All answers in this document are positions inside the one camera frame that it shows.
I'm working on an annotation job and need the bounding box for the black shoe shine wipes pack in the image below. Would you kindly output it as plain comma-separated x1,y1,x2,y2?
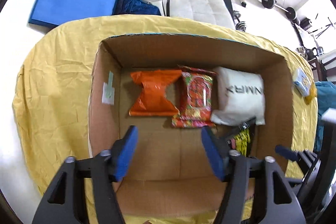
226,117,256,157

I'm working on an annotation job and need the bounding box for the white foam pouch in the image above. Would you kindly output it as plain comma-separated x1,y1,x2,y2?
210,67,265,126

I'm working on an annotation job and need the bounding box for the small dumbbell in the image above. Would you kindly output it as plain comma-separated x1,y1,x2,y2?
233,10,247,32

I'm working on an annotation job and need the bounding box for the dark blue jacket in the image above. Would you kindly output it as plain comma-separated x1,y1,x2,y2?
112,0,161,16

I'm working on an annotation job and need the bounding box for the short barbell on floor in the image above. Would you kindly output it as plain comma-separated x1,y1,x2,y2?
261,0,297,21

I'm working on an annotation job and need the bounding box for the light blue tissue pack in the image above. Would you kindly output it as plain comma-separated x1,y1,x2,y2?
293,68,311,97

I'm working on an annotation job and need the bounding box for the red floral snack pack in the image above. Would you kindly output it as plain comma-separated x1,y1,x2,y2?
171,66,217,128

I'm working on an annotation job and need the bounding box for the teal blanket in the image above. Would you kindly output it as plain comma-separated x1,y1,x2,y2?
313,81,336,154

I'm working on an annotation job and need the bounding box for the yellow tablecloth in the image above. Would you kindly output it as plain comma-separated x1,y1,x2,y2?
13,15,318,223

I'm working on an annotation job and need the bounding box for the orange snack bag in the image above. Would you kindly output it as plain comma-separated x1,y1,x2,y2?
129,69,182,117

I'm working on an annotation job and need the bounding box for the yellow snack bag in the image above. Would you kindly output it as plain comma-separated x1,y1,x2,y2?
304,83,317,105

